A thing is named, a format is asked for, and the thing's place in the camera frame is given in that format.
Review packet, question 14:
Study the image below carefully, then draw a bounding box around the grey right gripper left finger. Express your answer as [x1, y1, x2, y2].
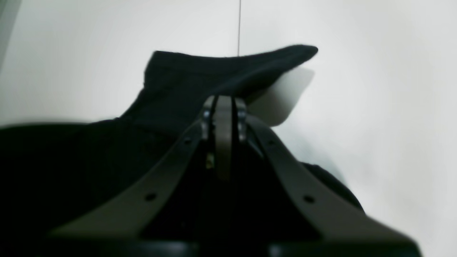
[50, 96, 233, 238]

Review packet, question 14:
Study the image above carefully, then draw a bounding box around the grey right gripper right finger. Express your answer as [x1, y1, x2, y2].
[233, 98, 418, 250]

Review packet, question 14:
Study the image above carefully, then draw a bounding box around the black T-shirt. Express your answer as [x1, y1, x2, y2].
[0, 45, 365, 257]

